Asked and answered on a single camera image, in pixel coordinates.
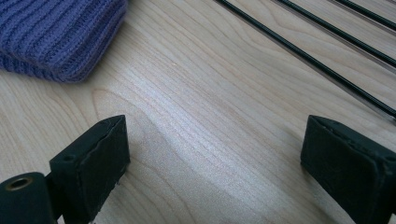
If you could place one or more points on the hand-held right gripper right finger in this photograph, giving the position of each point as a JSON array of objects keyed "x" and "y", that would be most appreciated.
[{"x": 345, "y": 161}]

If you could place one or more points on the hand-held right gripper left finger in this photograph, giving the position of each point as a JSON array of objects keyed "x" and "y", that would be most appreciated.
[{"x": 93, "y": 161}]

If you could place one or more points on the purple ribbed knit cloth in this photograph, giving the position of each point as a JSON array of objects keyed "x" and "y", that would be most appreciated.
[{"x": 59, "y": 34}]

